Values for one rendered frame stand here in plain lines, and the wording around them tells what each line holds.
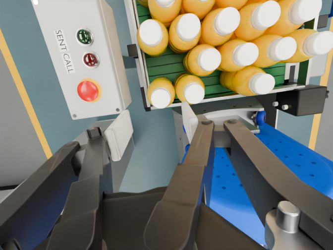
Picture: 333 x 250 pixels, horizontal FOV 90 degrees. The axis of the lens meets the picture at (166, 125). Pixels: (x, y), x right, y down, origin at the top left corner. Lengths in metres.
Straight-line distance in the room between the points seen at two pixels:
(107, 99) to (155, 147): 1.29
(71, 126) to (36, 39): 0.71
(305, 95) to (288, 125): 1.35
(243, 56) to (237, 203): 0.25
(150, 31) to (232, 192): 0.31
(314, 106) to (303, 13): 0.24
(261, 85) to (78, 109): 0.35
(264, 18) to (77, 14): 0.31
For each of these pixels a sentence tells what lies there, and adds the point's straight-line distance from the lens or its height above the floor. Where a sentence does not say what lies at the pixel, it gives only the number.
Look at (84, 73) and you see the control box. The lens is 0.34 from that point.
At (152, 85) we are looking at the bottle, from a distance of 0.37.
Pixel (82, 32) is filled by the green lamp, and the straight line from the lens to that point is 0.33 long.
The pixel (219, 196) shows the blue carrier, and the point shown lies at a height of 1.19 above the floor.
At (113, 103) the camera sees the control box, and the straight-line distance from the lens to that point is 0.33.
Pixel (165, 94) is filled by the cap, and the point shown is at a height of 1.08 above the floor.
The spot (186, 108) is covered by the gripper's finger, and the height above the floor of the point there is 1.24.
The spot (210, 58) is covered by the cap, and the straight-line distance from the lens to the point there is 0.34.
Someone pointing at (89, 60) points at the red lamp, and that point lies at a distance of 0.32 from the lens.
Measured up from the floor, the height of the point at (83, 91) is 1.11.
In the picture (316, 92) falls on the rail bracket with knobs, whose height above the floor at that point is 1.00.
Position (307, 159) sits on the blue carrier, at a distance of 0.44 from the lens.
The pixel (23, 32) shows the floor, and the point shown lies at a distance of 1.76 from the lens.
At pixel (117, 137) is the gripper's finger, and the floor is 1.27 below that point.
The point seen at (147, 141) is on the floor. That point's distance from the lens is 1.56.
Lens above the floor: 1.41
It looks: 70 degrees down
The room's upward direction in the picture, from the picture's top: 178 degrees clockwise
